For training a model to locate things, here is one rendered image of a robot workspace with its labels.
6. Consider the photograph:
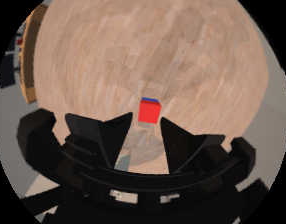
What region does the red block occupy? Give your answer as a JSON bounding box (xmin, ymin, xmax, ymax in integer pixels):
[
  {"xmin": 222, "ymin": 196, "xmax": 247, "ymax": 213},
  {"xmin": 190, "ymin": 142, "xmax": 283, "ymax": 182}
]
[{"xmin": 138, "ymin": 100, "xmax": 162, "ymax": 124}]

